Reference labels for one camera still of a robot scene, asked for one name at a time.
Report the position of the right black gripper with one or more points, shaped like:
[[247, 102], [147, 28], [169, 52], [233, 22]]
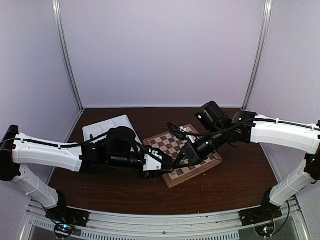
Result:
[[193, 156]]

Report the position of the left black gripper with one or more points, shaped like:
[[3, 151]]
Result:
[[152, 174]]

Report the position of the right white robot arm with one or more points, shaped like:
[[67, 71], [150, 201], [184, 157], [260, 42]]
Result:
[[250, 127]]

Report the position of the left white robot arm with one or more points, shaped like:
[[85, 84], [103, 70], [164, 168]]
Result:
[[116, 148]]

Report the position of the left control circuit board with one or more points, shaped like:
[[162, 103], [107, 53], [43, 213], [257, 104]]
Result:
[[63, 230]]

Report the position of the control circuit board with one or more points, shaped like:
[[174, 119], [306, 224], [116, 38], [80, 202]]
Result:
[[265, 231], [63, 230]]

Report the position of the right control circuit board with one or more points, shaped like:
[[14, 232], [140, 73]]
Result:
[[265, 231]]

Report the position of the white plastic divided tray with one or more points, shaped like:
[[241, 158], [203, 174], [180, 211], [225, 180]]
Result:
[[96, 129]]

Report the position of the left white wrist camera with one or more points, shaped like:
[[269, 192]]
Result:
[[157, 160]]

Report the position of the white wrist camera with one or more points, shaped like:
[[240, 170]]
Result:
[[157, 160], [182, 134]]

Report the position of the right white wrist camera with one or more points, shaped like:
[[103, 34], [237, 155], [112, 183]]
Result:
[[182, 134]]

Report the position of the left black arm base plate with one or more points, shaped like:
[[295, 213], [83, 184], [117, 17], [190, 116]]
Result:
[[67, 215]]

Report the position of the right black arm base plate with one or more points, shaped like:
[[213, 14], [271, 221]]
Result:
[[260, 214]]

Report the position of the aluminium front rail frame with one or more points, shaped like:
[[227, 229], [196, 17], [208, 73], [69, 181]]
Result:
[[223, 225]]

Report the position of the right aluminium corner post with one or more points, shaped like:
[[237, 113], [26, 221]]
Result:
[[264, 30]]

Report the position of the aluminium corner post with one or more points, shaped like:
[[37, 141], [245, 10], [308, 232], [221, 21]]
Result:
[[65, 53], [264, 30]]

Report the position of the left aluminium corner post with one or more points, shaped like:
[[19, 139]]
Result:
[[65, 53]]

